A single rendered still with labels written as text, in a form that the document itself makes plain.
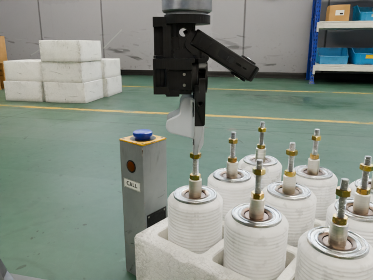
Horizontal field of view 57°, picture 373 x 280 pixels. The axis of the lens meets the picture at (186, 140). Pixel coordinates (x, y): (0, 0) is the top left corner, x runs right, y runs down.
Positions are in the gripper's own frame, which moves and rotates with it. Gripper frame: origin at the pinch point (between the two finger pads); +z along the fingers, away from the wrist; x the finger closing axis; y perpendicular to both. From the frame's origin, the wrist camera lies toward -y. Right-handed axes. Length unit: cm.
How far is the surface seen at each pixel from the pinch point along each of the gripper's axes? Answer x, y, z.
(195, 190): 1.1, 0.6, 8.0
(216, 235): 3.2, -2.9, 15.2
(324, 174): -8.2, -25.4, 8.9
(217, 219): 3.0, -2.9, 12.3
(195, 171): 0.4, 0.7, 4.8
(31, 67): -267, 135, 4
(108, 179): -71, 30, 34
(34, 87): -264, 132, 21
